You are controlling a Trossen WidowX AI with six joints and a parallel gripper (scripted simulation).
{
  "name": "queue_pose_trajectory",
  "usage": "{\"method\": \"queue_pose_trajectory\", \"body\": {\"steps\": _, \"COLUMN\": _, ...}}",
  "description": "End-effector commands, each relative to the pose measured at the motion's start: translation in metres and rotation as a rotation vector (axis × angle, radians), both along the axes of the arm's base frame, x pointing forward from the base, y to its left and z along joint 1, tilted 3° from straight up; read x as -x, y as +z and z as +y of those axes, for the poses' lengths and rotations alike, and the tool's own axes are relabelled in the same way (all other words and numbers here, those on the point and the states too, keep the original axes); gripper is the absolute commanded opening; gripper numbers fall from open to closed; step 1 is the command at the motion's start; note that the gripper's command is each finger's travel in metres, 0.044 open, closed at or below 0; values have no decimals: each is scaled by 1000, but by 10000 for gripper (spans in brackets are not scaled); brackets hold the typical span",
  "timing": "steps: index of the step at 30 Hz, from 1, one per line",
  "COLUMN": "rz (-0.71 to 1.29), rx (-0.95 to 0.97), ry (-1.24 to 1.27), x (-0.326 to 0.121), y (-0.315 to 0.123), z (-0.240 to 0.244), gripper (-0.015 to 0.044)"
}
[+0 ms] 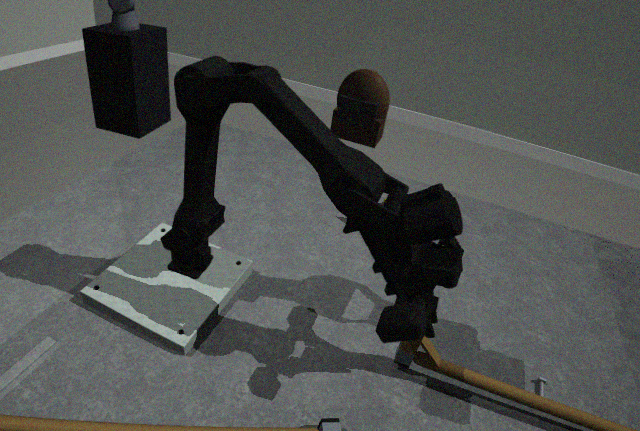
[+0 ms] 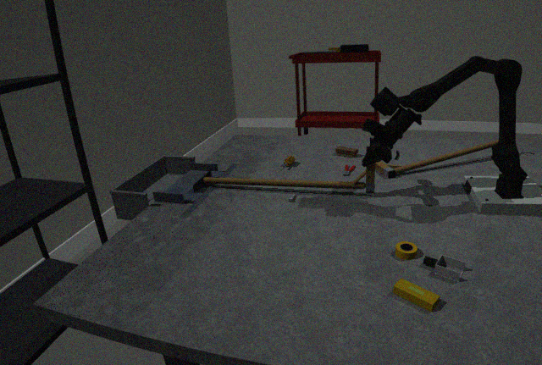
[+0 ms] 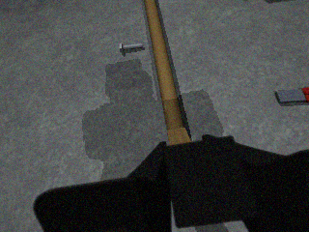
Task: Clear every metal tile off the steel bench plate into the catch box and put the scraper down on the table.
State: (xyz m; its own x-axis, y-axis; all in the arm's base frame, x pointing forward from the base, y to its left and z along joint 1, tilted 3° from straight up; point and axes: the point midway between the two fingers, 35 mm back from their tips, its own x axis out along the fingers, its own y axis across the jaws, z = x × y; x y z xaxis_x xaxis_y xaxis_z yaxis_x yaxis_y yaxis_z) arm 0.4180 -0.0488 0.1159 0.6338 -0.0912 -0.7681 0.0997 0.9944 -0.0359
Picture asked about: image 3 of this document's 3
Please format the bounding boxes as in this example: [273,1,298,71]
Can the red-handled pliers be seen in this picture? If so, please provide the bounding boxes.
[275,87,309,103]

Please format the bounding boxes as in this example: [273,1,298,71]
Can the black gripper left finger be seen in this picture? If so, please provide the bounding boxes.
[33,141,172,232]

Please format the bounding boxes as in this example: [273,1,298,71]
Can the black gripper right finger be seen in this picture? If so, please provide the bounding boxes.
[236,142,309,232]

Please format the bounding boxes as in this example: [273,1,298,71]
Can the long wooden-handled scraper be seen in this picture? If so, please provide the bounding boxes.
[144,0,261,228]

